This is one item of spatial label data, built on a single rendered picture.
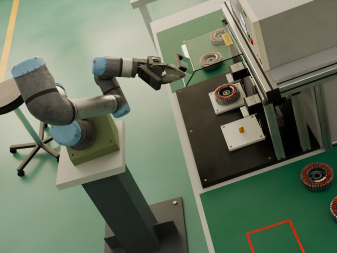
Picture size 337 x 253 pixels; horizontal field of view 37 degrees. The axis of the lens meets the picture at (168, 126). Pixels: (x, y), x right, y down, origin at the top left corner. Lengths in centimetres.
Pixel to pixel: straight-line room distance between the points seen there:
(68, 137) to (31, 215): 141
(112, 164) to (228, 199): 60
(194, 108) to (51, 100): 81
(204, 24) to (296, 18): 122
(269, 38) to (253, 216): 62
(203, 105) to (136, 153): 118
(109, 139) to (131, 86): 176
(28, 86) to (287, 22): 87
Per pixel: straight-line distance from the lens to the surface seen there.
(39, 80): 168
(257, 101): 196
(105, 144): 224
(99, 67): 190
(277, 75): 174
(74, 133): 205
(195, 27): 286
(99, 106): 185
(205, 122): 217
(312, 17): 173
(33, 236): 327
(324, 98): 179
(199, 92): 234
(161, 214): 292
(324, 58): 178
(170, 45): 279
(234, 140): 203
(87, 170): 226
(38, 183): 358
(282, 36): 172
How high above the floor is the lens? 218
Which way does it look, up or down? 39 degrees down
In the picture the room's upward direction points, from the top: 24 degrees counter-clockwise
